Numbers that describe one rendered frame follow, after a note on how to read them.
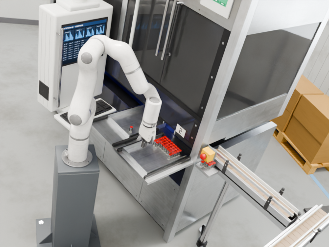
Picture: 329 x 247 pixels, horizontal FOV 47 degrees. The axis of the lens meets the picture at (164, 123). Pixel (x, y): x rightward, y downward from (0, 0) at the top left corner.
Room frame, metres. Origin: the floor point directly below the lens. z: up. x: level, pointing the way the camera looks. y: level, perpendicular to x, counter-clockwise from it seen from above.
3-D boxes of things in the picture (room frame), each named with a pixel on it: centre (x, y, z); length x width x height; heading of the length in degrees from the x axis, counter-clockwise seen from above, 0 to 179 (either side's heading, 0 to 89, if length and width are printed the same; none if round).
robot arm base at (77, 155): (1.74, 0.48, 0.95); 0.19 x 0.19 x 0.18
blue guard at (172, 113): (2.62, 0.51, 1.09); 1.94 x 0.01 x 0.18; 49
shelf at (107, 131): (2.06, 0.11, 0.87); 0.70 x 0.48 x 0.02; 49
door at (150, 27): (2.43, 0.28, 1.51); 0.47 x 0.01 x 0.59; 49
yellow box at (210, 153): (1.93, -0.33, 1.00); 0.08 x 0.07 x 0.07; 139
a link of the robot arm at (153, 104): (1.74, 0.09, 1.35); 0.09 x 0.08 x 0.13; 179
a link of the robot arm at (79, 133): (1.77, 0.48, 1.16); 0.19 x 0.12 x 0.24; 179
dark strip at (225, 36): (2.01, -0.20, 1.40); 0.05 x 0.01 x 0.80; 49
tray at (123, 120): (2.23, 0.20, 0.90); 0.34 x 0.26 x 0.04; 139
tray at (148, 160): (1.92, 0.01, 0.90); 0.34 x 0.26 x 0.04; 139
